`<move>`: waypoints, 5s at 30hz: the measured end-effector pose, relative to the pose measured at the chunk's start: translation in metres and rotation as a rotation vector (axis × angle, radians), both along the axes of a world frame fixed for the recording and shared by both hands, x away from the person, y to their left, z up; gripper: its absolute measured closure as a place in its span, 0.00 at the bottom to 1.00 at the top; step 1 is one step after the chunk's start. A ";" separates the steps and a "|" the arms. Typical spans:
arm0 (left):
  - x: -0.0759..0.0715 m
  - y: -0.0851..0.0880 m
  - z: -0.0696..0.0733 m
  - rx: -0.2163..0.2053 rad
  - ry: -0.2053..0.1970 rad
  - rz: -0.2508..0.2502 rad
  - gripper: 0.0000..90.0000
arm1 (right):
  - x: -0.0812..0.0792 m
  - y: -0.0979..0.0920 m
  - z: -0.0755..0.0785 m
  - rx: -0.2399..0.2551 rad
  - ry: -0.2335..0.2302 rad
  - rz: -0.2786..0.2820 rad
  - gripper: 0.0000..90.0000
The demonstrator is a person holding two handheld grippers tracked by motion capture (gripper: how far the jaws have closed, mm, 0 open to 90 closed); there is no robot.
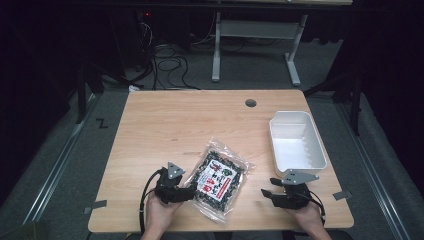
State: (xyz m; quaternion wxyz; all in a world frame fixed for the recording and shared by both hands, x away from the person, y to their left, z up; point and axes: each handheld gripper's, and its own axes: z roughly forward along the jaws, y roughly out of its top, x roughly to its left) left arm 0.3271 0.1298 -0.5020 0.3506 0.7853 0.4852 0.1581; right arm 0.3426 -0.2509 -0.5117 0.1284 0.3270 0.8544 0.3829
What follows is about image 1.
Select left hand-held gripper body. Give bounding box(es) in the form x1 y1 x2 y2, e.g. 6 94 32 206
154 161 186 205

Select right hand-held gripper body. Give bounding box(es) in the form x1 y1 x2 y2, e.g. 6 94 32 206
273 169 320 211

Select clear bag of dried seaweed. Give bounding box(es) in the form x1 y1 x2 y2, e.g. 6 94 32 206
182 137 257 225

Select white plastic bin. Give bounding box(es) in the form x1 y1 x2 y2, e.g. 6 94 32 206
268 110 329 179

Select person's right hand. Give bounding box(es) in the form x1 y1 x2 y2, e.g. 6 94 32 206
290 200 326 234

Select person's left hand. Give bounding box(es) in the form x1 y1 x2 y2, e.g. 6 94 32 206
144 192 183 235

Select grey tape strip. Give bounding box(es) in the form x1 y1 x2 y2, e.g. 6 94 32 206
82 199 108 215
332 189 354 202

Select black stand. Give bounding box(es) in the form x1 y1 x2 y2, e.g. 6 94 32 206
302 69 365 137
75 61 105 125

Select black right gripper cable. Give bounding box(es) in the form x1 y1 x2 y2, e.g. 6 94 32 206
307 189 328 228

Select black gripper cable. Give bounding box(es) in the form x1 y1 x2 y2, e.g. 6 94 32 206
307 189 328 228
139 168 165 235

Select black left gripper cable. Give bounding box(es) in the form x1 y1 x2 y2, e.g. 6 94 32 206
139 168 165 235

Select metal floor rail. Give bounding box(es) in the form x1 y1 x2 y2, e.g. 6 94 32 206
334 102 413 240
22 94 98 225

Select black floor cables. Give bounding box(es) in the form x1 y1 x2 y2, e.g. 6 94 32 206
132 19 202 92

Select grey metal desk frame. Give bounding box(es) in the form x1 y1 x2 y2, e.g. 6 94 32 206
211 11 309 87

